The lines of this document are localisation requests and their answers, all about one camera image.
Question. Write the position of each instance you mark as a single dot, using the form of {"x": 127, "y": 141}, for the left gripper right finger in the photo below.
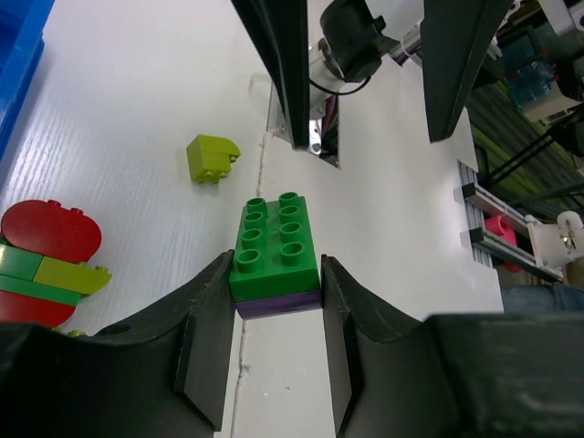
{"x": 458, "y": 375}

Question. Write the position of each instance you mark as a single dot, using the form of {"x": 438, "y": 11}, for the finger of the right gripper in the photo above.
{"x": 279, "y": 32}
{"x": 455, "y": 37}

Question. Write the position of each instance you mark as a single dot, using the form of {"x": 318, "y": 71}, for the striped red green lego stack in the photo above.
{"x": 45, "y": 253}

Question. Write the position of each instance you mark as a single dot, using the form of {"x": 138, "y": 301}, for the pink object on rail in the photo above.
{"x": 496, "y": 226}

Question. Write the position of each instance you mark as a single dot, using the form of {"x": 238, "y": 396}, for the blue divided plastic bin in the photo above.
{"x": 22, "y": 45}

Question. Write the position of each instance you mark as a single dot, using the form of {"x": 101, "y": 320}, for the green brick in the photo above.
{"x": 275, "y": 268}

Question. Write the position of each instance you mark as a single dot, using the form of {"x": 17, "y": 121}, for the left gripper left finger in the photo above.
{"x": 161, "y": 372}

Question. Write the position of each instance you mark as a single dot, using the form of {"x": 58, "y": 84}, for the lime green lego piece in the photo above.
{"x": 210, "y": 158}

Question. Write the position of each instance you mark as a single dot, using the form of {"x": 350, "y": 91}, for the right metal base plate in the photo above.
{"x": 323, "y": 141}

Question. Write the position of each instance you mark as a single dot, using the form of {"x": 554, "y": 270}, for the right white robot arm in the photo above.
{"x": 357, "y": 35}

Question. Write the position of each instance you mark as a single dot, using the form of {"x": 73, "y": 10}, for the aluminium frame rail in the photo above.
{"x": 489, "y": 249}

